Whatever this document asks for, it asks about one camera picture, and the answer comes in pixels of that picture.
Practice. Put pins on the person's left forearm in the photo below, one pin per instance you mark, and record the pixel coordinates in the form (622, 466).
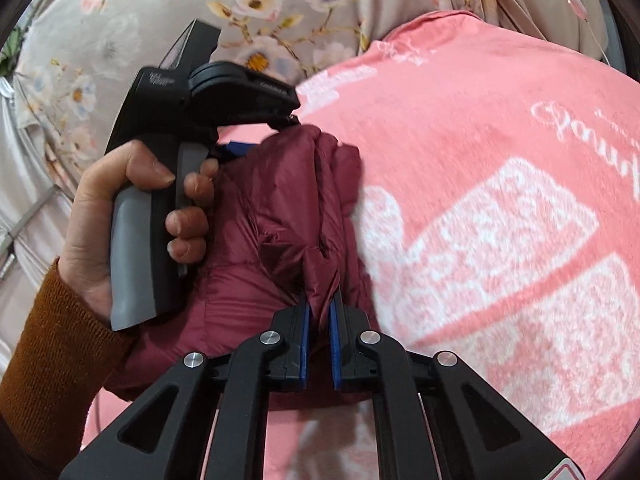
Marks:
(50, 370)

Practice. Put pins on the maroon puffer jacket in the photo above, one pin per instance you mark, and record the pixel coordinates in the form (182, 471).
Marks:
(260, 210)

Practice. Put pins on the light grey satin sheet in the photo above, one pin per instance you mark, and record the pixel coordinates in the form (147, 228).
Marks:
(25, 170)

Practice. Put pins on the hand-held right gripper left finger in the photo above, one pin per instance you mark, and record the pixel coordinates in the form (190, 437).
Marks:
(304, 340)

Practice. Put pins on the floral bedsheet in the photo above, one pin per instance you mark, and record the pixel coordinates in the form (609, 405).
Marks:
(150, 20)

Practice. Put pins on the person's left hand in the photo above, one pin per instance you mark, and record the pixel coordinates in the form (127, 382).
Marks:
(90, 240)

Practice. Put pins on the pink patterned fleece blanket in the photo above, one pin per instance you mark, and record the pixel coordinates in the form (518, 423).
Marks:
(475, 135)

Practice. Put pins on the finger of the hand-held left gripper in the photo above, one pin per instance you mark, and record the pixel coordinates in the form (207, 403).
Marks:
(239, 150)

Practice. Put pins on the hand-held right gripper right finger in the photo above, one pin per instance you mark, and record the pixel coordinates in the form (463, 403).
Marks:
(336, 345)

